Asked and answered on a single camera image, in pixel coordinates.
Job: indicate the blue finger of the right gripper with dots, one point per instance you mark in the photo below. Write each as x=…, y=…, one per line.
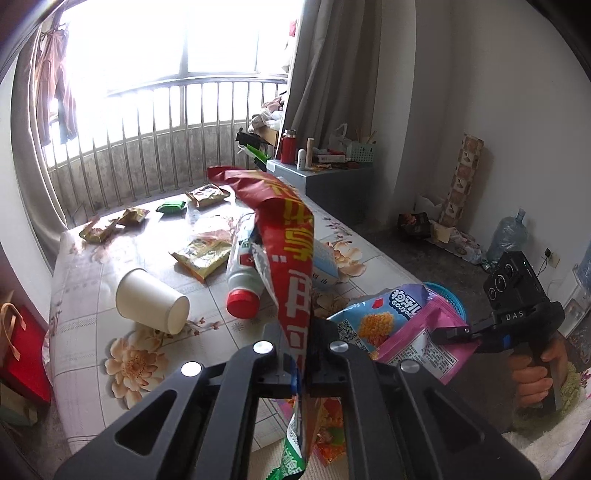
x=456, y=336

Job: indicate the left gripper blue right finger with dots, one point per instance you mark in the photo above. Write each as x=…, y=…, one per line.
x=325, y=374

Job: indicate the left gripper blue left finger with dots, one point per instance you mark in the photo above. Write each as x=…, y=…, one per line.
x=281, y=379

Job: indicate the pink orange snack bag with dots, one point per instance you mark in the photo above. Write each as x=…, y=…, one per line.
x=396, y=325

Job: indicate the white bottle red cap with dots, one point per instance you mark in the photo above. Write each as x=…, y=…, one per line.
x=245, y=286

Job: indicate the green snack bag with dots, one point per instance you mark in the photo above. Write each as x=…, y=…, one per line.
x=292, y=465

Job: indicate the blue white carton box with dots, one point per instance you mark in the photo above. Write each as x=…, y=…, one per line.
x=325, y=272

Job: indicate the red yellow snack bag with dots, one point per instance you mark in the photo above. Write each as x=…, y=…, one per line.
x=283, y=255

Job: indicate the yellow Enaak noodle packet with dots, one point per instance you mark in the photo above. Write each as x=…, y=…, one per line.
x=202, y=256

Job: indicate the white paper cup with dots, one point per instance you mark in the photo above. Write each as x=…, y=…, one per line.
x=144, y=299

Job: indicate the blue mesh trash basket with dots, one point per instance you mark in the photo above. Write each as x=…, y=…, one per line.
x=450, y=297

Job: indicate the person's right hand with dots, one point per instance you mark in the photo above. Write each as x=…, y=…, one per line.
x=533, y=382

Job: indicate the large water jug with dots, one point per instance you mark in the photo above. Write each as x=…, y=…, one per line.
x=510, y=235

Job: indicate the floral tablecloth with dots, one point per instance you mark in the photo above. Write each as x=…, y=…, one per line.
x=101, y=364

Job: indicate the grey side cabinet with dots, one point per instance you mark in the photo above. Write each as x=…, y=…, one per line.
x=343, y=193

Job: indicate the brown snack packet middle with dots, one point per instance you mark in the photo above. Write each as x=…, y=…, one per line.
x=207, y=196

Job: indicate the brown snack packet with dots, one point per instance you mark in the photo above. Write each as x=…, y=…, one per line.
x=132, y=217
x=99, y=230
x=207, y=196

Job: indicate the small green snack packet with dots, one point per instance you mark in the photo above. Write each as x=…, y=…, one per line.
x=171, y=208

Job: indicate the green mesh storage basket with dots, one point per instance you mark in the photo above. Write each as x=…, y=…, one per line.
x=360, y=152

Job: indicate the red thermos bottle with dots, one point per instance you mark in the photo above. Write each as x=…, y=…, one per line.
x=288, y=147

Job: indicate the brown snack packet left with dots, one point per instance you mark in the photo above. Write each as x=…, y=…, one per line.
x=99, y=230

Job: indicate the red gift bag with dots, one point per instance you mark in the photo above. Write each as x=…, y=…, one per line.
x=22, y=368

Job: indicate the metal balcony railing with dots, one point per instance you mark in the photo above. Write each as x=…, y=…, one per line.
x=155, y=139

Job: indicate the right grey curtain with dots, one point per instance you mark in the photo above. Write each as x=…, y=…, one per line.
x=333, y=79

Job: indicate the grey curtain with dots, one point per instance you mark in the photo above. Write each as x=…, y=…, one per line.
x=333, y=79
x=40, y=200

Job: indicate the left grey curtain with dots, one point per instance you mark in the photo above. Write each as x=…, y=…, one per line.
x=40, y=200

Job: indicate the hanging pink clothes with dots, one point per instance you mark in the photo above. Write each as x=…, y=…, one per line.
x=52, y=84

